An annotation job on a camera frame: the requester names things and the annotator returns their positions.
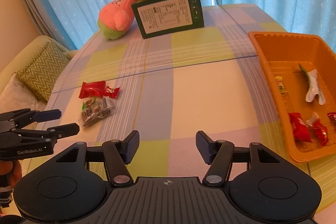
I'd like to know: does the large red snack packet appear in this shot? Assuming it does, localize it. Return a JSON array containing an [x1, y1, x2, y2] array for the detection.
[[79, 81, 106, 99]]

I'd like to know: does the silver foil snack wrapper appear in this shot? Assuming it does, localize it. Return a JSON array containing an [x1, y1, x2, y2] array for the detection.
[[299, 64, 326, 105]]

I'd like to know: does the person's left hand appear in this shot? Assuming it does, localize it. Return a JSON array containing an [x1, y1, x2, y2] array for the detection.
[[0, 160, 23, 188]]

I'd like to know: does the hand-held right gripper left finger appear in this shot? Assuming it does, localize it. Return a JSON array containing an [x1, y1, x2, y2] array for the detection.
[[55, 130, 140, 186]]

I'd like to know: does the checked pastel tablecloth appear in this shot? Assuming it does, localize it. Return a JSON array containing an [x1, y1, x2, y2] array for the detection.
[[34, 4, 336, 214]]

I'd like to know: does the cream sofa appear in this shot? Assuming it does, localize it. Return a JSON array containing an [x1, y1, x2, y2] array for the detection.
[[0, 35, 78, 114]]

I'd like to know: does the clear packet of small snacks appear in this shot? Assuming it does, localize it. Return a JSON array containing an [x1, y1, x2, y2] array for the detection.
[[80, 97, 116, 127]]

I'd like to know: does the red square snack packet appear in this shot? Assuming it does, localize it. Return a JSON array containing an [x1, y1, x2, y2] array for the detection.
[[288, 112, 314, 143]]

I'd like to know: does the white pillow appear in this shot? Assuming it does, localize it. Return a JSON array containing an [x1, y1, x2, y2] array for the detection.
[[0, 74, 38, 114]]

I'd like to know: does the yellow candy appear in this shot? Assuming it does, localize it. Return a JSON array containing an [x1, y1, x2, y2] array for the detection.
[[274, 76, 288, 94]]

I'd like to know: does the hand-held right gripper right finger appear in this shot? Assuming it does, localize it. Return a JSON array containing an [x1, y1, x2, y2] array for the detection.
[[196, 131, 282, 186]]

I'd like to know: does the pink and green plush toy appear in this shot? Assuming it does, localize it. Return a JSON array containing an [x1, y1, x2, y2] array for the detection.
[[97, 0, 135, 41]]

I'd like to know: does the orange plastic tray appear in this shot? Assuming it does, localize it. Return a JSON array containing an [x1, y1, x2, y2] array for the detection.
[[248, 31, 336, 164]]

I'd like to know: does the green cardboard box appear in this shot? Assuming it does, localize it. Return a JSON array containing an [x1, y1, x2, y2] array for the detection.
[[131, 0, 205, 39]]

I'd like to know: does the green zigzag pillow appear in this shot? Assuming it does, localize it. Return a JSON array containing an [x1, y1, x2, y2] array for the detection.
[[16, 42, 71, 104]]

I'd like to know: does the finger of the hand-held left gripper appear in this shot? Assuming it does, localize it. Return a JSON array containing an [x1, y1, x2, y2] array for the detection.
[[12, 123, 80, 142], [0, 108, 62, 132]]

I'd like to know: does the red twist-wrapped candy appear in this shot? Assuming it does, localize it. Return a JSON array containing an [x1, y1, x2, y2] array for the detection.
[[306, 112, 329, 146]]

